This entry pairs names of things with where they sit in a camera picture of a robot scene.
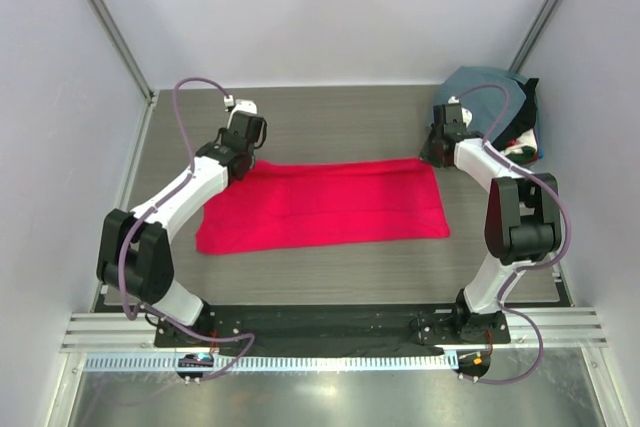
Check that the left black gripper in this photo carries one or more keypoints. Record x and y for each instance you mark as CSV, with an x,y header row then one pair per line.
x,y
224,131

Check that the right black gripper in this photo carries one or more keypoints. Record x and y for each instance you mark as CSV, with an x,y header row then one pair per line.
x,y
427,155

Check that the red t shirt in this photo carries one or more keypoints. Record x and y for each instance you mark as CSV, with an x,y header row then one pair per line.
x,y
295,206

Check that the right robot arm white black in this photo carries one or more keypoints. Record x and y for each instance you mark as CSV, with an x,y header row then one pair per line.
x,y
521,228

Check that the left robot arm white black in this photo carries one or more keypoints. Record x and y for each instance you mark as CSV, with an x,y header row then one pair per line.
x,y
135,248

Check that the grey blue t shirt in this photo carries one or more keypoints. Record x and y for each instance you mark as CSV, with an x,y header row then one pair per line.
x,y
476,89

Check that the white t shirt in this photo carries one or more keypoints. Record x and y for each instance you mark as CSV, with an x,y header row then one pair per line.
x,y
525,146

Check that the green t shirt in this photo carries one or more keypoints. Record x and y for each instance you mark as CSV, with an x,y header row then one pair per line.
x,y
522,159

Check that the black t shirt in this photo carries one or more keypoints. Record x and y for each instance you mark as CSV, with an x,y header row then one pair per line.
x,y
526,117

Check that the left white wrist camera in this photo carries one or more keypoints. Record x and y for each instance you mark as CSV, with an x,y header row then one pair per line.
x,y
234,106

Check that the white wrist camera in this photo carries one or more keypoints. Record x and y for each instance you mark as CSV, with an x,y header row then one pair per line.
x,y
467,115
234,106

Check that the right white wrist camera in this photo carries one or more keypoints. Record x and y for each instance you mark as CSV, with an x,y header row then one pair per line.
x,y
467,115

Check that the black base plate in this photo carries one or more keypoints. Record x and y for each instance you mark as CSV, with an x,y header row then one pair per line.
x,y
367,330

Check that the white slotted cable duct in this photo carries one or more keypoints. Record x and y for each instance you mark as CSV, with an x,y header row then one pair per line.
x,y
204,363

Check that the aluminium front rail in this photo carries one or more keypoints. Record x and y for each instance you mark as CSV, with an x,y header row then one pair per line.
x,y
560,327

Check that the left aluminium frame post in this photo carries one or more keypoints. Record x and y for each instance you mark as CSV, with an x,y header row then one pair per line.
x,y
117,40

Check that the aluminium frame post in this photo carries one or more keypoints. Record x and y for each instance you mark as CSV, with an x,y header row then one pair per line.
x,y
117,40
540,22

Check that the right aluminium frame post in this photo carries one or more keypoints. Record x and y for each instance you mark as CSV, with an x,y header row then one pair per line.
x,y
540,22

